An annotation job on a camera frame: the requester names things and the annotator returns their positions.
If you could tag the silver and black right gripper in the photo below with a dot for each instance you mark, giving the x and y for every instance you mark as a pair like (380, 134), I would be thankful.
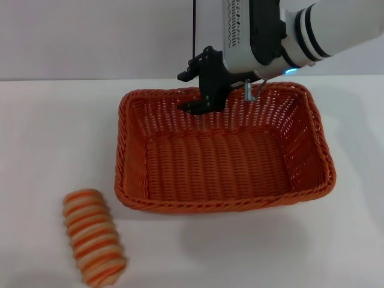
(240, 36)

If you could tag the orange woven plastic basket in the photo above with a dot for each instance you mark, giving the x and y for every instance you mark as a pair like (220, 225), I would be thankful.
(222, 168)

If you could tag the orange and cream striped bread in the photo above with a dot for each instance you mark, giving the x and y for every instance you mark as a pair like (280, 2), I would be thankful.
(93, 237)

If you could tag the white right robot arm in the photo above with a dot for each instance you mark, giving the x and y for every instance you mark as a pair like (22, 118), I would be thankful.
(333, 27)

